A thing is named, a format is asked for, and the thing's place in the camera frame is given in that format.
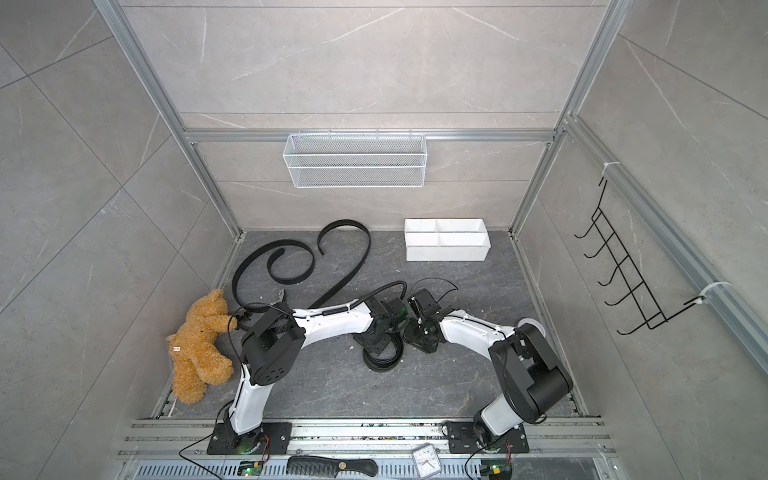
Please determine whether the long black leather belt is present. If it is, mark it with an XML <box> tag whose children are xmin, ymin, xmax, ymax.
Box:
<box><xmin>362</xmin><ymin>334</ymin><xmax>404</xmax><ymax>373</ymax></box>

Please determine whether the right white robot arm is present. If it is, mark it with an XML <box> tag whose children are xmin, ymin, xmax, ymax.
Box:
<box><xmin>403</xmin><ymin>289</ymin><xmax>573</xmax><ymax>445</ymax></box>

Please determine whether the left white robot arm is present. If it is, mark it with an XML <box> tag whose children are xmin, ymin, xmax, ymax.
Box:
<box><xmin>228</xmin><ymin>297</ymin><xmax>408</xmax><ymax>435</ymax></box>

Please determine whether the white divided storage box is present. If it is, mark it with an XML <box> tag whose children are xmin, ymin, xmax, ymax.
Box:
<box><xmin>404</xmin><ymin>218</ymin><xmax>491</xmax><ymax>262</ymax></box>

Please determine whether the pink round container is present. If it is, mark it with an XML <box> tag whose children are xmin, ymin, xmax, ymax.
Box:
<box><xmin>517</xmin><ymin>318</ymin><xmax>547</xmax><ymax>337</ymax></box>

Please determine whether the small white clock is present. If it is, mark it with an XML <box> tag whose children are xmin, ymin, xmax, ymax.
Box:
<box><xmin>411</xmin><ymin>443</ymin><xmax>442</xmax><ymax>479</ymax></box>

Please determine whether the curled black belt with buckle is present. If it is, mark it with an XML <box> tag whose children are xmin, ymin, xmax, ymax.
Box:
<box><xmin>231</xmin><ymin>239</ymin><xmax>316</xmax><ymax>313</ymax></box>

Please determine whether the black comb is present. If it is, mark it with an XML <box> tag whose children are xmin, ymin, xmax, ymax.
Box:
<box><xmin>286</xmin><ymin>455</ymin><xmax>379</xmax><ymax>478</ymax></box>

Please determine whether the brown teddy bear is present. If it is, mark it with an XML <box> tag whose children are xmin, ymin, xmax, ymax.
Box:
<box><xmin>166</xmin><ymin>289</ymin><xmax>237</xmax><ymax>405</ymax></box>

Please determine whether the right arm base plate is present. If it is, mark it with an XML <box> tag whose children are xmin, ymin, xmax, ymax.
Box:
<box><xmin>441</xmin><ymin>421</ymin><xmax>530</xmax><ymax>454</ymax></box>

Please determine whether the white wire mesh basket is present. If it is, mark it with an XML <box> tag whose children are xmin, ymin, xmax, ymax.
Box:
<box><xmin>283</xmin><ymin>132</ymin><xmax>428</xmax><ymax>188</ymax></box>

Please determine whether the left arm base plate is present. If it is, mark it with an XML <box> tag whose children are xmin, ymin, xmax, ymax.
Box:
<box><xmin>206</xmin><ymin>422</ymin><xmax>293</xmax><ymax>456</ymax></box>

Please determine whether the black wire hook rack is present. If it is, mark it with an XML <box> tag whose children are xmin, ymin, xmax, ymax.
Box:
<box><xmin>573</xmin><ymin>177</ymin><xmax>705</xmax><ymax>336</ymax></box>

